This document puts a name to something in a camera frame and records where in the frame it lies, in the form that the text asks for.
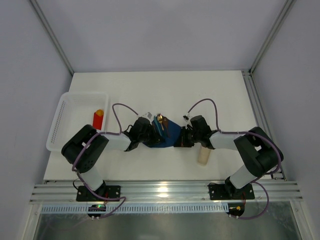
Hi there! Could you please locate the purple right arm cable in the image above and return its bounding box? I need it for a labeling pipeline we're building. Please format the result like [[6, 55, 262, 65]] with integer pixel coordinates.
[[187, 98, 283, 220]]

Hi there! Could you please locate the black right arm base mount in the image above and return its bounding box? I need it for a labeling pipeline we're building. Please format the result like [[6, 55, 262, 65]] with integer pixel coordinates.
[[208, 183, 255, 200]]

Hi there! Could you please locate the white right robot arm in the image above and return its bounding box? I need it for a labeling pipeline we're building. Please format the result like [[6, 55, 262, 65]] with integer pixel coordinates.
[[173, 115, 284, 200]]

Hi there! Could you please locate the aluminium frame post left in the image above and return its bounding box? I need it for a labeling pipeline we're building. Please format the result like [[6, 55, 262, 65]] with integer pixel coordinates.
[[28, 0, 75, 76]]

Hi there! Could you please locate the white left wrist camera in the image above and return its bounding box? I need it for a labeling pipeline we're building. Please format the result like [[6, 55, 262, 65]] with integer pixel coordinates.
[[141, 111, 154, 122]]

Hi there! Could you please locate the gold fork green handle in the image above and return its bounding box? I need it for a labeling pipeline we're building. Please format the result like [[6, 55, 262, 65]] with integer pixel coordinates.
[[156, 113, 165, 132]]

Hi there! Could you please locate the aluminium frame post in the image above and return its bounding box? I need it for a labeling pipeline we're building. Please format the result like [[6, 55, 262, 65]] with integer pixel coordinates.
[[28, 0, 75, 76], [249, 0, 297, 75]]

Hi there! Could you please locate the teal plastic knife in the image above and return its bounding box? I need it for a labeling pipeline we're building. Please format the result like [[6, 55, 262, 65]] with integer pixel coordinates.
[[153, 116, 165, 137]]

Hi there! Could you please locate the aluminium table edge rail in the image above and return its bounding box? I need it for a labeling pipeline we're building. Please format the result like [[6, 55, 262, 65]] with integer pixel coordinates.
[[29, 179, 303, 204]]

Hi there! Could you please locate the red bottle orange cap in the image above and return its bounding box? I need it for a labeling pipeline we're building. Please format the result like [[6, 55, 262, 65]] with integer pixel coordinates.
[[92, 109, 104, 130]]

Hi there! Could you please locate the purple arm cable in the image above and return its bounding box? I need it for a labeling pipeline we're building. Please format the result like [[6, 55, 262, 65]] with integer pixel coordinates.
[[187, 98, 283, 220], [71, 102, 141, 220]]

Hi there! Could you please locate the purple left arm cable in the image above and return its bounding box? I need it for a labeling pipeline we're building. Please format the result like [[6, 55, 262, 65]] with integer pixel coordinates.
[[71, 102, 141, 220]]

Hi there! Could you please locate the aluminium side rail right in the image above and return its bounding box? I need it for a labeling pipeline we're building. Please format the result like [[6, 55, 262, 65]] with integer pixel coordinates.
[[241, 69, 287, 181]]

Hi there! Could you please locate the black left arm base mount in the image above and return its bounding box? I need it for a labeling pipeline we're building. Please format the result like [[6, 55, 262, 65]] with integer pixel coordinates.
[[76, 185, 121, 202]]

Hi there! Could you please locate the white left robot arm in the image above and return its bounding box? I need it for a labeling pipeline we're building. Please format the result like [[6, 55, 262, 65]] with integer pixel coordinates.
[[61, 117, 165, 201]]

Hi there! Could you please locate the blue paper napkin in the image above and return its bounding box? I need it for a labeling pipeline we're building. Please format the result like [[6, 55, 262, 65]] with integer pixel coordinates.
[[149, 118, 182, 148]]

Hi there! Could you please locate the brown wooden spoon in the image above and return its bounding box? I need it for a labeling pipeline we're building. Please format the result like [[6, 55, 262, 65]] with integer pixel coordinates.
[[162, 116, 170, 138]]

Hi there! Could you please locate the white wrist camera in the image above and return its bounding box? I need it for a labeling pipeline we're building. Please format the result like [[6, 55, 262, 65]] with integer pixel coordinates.
[[141, 111, 154, 122], [182, 112, 192, 125]]

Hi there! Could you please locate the aluminium frame post right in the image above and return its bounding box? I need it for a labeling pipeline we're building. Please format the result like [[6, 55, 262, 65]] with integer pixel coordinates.
[[249, 0, 297, 75]]

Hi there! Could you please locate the white plastic basket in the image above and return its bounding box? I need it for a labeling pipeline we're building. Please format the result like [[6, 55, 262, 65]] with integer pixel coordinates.
[[46, 91, 109, 152]]

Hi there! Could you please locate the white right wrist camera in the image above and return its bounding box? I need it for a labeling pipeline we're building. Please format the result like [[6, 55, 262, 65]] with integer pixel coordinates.
[[182, 112, 192, 125]]

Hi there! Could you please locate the beige cutlery tray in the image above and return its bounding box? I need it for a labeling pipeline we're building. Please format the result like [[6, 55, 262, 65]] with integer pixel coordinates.
[[197, 146, 212, 166]]

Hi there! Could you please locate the white slotted cable duct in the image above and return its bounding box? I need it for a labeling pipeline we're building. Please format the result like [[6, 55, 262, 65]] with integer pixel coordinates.
[[40, 202, 229, 214]]

